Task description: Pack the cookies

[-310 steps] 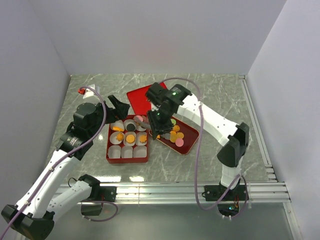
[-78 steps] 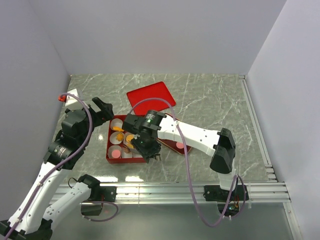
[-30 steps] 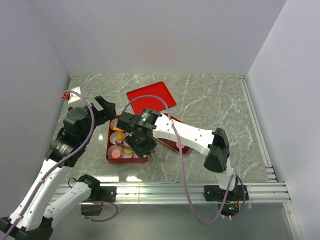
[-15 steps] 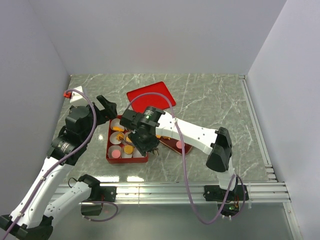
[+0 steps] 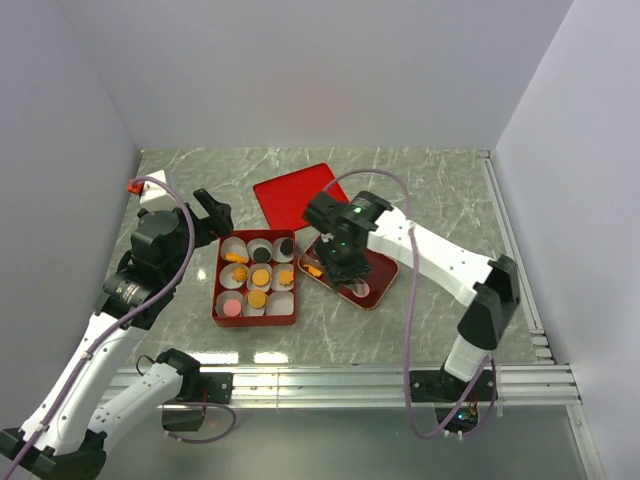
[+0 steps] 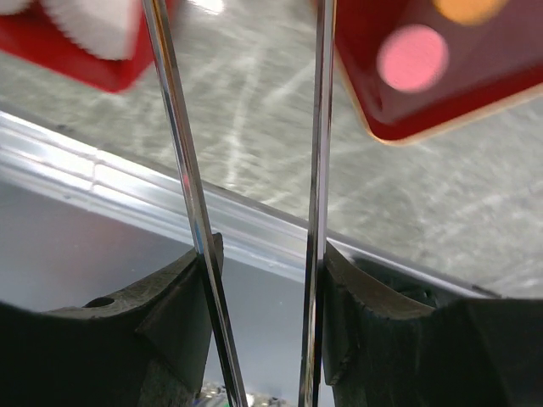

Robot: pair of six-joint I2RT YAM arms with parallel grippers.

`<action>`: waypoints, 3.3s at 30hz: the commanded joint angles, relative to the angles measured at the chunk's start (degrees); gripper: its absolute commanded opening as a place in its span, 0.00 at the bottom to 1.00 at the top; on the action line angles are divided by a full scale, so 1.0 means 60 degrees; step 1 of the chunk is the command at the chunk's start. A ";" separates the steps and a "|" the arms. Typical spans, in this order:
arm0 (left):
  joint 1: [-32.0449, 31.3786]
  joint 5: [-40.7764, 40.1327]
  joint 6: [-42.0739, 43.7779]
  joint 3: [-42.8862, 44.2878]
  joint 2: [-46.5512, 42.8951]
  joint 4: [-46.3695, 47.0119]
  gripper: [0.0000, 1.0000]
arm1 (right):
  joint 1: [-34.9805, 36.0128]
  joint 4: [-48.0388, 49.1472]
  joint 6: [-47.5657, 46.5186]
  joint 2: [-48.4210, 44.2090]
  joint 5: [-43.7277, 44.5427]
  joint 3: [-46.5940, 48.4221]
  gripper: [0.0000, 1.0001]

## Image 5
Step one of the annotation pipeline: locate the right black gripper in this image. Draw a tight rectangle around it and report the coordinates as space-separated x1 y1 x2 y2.
312 234 373 293

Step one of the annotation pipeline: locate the orange fish cookie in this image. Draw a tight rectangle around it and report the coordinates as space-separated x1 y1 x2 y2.
224 252 249 264
305 265 323 278

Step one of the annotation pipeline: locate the pink round cookie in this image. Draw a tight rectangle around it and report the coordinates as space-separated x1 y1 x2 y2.
352 283 370 298

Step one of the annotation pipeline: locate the black sandwich cookie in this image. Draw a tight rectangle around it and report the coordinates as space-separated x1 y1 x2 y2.
279 238 294 256
252 245 272 263

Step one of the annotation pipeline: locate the orange swirl cookie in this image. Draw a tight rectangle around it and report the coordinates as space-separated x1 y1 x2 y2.
232 266 248 284

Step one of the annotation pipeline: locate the red cookie box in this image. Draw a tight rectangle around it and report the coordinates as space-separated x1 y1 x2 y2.
212 229 296 329

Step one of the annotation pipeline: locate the orange flower cookie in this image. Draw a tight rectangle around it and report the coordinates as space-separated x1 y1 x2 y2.
278 270 294 286

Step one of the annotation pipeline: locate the red box lid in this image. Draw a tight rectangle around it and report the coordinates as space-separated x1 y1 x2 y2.
253 163 335 231

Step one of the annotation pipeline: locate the orange sandwich cookie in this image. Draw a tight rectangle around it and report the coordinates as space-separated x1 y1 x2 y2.
247 290 268 309
251 269 270 287

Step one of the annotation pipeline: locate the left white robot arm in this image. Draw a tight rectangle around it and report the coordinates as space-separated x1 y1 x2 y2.
1 189 234 479

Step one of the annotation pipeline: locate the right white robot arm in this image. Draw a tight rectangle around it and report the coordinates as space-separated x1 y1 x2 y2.
303 191 521 399

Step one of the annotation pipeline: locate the dark red gold-rimmed tray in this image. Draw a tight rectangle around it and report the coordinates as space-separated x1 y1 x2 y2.
296 244 399 310

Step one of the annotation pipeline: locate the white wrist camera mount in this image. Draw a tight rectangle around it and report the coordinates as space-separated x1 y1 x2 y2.
127 170 176 211

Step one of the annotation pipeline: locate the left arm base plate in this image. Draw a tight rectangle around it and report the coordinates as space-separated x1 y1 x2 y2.
169 372 233 404

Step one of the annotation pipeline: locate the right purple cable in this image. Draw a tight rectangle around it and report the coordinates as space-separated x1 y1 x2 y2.
322 169 501 440

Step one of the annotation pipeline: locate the aluminium rail frame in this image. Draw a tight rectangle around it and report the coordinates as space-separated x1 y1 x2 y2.
201 363 582 409

